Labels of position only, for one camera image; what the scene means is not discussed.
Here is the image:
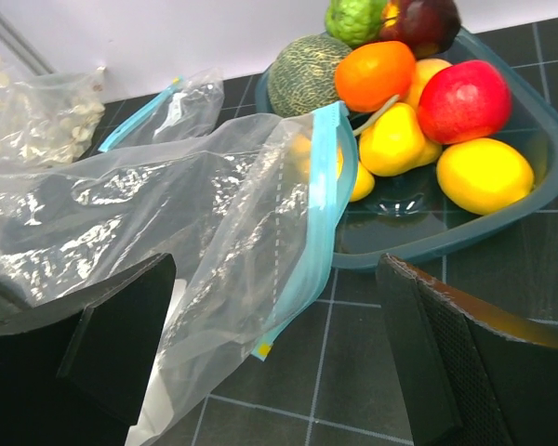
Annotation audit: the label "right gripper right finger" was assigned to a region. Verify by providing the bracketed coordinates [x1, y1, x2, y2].
[376, 255, 558, 445]

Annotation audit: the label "orange fruit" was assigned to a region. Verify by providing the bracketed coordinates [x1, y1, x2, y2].
[334, 41, 416, 113]

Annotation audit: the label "yellow pear middle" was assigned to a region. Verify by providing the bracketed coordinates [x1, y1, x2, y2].
[359, 102, 443, 177]

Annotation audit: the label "bag of white pieces left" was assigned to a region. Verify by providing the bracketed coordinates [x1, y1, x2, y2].
[0, 54, 30, 164]

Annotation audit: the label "bag of white pieces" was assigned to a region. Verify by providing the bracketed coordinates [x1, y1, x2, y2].
[4, 67, 105, 167]
[0, 54, 30, 164]

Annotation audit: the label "bag of white pieces right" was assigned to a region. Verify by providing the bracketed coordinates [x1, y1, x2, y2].
[4, 67, 105, 167]

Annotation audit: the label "peach coloured fruit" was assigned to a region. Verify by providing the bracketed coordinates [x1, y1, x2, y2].
[403, 59, 451, 111]

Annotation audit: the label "yellow lemon right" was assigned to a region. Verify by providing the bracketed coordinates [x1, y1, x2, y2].
[436, 138, 535, 216]

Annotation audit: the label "netted green melon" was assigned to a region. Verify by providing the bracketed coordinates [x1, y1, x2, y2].
[267, 34, 352, 117]

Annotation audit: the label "bumpy green fruit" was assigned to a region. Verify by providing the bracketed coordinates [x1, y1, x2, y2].
[325, 0, 388, 48]

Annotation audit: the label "clear zip bag blue zipper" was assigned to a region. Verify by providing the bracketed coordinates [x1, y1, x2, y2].
[0, 102, 356, 445]

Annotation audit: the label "bright red apple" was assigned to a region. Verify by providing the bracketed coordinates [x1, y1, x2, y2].
[418, 59, 512, 145]

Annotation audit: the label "teal plastic fruit basin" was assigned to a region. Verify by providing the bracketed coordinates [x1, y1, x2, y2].
[254, 25, 558, 273]

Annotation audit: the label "dark red apple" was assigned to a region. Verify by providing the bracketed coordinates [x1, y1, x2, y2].
[378, 0, 461, 59]

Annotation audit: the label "empty zip bag back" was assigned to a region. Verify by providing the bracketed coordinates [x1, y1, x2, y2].
[98, 68, 224, 153]

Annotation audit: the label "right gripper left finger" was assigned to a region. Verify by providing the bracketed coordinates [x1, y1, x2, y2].
[0, 254, 176, 445]

